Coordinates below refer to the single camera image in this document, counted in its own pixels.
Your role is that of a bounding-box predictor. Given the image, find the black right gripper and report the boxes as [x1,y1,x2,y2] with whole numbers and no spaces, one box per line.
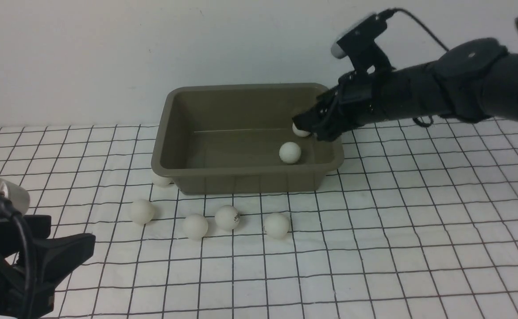
[293,71,401,142]

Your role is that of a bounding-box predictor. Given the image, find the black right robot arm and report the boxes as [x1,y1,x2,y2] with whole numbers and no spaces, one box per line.
[293,38,518,141]

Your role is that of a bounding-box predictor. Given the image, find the white ball behind bin left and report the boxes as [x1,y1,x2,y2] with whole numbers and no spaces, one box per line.
[151,172,172,187]

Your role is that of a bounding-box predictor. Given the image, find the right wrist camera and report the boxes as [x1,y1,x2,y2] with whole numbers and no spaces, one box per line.
[330,10,394,75]

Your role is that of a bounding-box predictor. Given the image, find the olive green plastic bin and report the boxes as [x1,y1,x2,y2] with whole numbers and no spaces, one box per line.
[151,83,344,195]

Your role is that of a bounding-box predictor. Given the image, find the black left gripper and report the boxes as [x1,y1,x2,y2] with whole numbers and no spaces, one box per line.
[0,215,96,319]

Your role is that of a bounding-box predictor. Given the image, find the white black-grid tablecloth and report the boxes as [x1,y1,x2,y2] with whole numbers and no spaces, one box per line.
[0,120,518,319]

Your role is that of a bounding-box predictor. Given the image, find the white ping-pong ball with logo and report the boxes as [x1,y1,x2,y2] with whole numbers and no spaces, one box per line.
[214,205,240,231]

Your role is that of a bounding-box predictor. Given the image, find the white ping-pong ball plain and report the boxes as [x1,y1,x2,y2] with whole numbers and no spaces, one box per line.
[182,214,209,241]

